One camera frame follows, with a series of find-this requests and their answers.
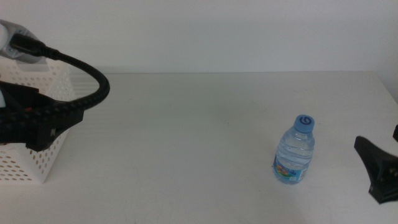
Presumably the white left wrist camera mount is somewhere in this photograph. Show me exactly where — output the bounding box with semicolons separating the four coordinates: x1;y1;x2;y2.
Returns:
0;19;43;65

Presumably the white perforated plastic basket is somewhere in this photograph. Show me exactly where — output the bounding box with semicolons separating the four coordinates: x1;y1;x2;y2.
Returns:
0;57;77;185

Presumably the small water bottle blue cap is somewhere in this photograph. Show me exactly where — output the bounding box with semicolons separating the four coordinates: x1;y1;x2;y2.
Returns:
272;114;315;185

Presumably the thick black left camera cable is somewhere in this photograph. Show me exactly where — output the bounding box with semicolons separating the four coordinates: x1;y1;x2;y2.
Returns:
0;32;111;138

